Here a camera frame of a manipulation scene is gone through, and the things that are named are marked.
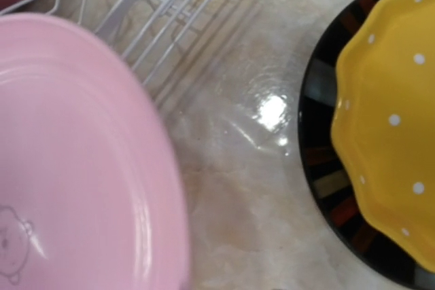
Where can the white wire dish rack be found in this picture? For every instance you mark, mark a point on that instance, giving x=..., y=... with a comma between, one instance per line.
x=165, y=42

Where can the light pink plate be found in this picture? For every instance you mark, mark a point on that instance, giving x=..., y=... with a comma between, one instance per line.
x=91, y=196

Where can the black striped rim plate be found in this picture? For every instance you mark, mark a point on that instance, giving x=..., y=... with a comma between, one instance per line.
x=327, y=180

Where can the yellow polka dot plate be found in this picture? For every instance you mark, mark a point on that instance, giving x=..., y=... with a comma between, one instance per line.
x=383, y=123

